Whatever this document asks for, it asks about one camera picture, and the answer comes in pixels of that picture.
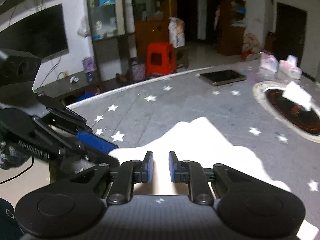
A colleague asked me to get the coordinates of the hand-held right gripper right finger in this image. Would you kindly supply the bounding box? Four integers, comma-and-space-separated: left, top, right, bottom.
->
168, 151, 253, 205

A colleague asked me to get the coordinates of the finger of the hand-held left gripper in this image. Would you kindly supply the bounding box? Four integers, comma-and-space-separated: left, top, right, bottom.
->
34, 116, 121, 170
37, 94, 119, 153

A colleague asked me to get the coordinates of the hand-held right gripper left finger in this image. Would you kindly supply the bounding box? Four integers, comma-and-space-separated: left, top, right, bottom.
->
67, 151, 154, 205

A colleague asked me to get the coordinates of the cream garment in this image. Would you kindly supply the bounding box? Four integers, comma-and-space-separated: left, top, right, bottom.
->
109, 117, 292, 197

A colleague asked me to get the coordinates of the low television stand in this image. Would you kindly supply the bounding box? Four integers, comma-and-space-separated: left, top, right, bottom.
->
32, 71, 100, 105

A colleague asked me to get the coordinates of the black television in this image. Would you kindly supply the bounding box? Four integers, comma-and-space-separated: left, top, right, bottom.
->
0, 4, 69, 63

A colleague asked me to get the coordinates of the grey star-print tablecloth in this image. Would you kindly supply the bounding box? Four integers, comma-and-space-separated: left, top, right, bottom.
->
50, 61, 320, 240

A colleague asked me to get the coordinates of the small purple gift bag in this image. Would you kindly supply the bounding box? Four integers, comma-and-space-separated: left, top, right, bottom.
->
82, 57, 96, 73

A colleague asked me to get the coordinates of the purple patterned bag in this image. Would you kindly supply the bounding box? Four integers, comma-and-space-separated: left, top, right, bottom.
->
131, 60, 146, 82

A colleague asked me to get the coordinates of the white plastic bag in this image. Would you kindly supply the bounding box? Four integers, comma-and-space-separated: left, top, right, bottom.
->
77, 16, 90, 37

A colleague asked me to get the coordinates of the black smartphone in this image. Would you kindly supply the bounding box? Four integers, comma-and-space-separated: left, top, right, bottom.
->
199, 69, 247, 87

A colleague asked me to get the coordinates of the red plastic stool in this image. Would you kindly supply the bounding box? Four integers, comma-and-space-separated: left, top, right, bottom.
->
146, 42, 177, 77

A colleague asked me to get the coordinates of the glass door cabinet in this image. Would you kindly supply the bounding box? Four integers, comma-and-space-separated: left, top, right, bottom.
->
86, 0, 125, 40

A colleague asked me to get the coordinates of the wooden cupboard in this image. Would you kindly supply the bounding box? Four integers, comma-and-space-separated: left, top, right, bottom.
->
130, 0, 175, 75

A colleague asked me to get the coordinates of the round built-in hotplate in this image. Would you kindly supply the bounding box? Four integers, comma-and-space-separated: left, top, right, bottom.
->
252, 81, 320, 143

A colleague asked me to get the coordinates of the printed white bag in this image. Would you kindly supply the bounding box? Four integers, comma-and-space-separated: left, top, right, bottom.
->
168, 17, 186, 48

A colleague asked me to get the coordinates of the pink wipes pack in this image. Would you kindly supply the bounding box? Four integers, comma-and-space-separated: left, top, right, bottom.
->
260, 52, 279, 72

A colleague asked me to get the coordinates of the white paper sheet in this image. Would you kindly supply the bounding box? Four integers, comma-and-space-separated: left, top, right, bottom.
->
282, 81, 313, 110

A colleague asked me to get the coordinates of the pink floor fan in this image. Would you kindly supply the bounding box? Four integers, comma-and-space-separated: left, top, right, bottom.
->
241, 32, 263, 61

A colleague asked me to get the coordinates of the pink tissue box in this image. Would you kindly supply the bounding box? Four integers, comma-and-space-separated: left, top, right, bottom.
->
279, 55, 302, 79

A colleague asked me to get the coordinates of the wooden bookshelf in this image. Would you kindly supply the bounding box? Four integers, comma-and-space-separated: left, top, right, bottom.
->
220, 0, 247, 55

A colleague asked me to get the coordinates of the dark wooden door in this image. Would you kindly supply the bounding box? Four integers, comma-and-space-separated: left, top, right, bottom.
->
274, 2, 307, 55

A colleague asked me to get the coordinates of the black cable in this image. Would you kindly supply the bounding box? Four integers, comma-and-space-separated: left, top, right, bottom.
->
0, 155, 33, 184

